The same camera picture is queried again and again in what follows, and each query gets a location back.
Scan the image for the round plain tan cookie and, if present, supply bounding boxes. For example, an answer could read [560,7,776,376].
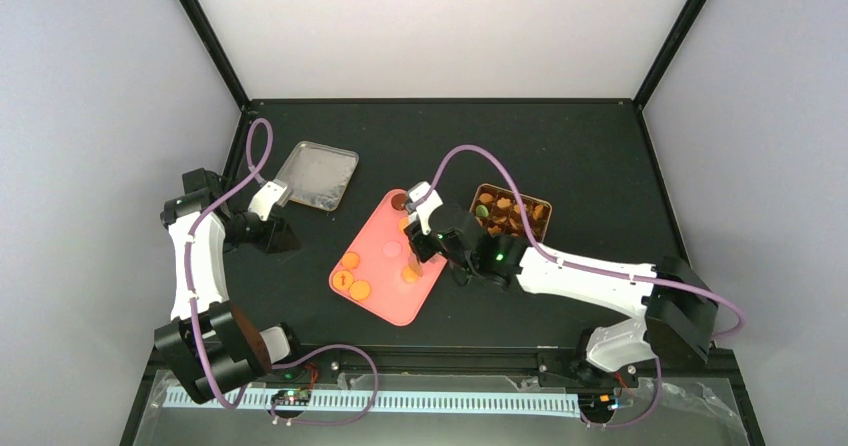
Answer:
[401,266,421,283]

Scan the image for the pink plastic tray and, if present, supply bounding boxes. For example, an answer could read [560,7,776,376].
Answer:
[328,189,447,326]

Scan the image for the silver metal tin lid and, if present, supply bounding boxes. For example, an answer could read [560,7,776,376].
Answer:
[275,141,359,212]

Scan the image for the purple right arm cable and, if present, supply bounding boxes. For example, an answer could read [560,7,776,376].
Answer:
[423,144,747,430]

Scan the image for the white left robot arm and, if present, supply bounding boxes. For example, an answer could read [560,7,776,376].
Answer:
[154,169,300,404]

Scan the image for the yellow biscuit red cross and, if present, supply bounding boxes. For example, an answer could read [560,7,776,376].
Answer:
[330,269,355,291]

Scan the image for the metal tongs white handles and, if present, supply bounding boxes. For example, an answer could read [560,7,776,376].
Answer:
[407,255,424,277]

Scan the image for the white slotted cable duct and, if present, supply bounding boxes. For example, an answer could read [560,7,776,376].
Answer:
[162,386,583,419]

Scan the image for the dark chocolate round cookie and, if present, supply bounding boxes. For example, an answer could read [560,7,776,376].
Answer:
[390,193,407,211]

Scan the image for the pink sandwich cookie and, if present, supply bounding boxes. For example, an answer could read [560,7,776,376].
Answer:
[382,241,403,258]

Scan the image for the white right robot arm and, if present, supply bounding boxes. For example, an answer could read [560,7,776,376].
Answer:
[404,205,717,385]

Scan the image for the round swirl tan cookie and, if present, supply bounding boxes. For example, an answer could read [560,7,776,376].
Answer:
[340,251,360,270]

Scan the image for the gold cookie tin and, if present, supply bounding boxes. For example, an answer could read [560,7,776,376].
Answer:
[469,183,552,242]

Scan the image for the yellow dotted round biscuit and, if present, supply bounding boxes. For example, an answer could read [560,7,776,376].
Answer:
[349,280,371,301]

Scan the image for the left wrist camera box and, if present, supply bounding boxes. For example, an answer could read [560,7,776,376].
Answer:
[248,180,292,221]

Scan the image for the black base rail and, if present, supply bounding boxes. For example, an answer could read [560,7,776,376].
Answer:
[148,342,641,391]

